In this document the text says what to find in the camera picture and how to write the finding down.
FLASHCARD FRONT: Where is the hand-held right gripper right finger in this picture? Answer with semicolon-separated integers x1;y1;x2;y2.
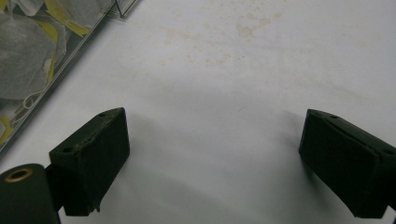
298;108;396;219

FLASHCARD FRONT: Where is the pile of tea bags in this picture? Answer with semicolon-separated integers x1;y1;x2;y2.
0;0;116;147

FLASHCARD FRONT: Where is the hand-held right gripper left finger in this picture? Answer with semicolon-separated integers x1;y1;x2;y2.
46;106;131;217

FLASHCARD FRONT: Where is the clear plastic box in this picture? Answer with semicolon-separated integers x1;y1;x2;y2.
0;0;143;158

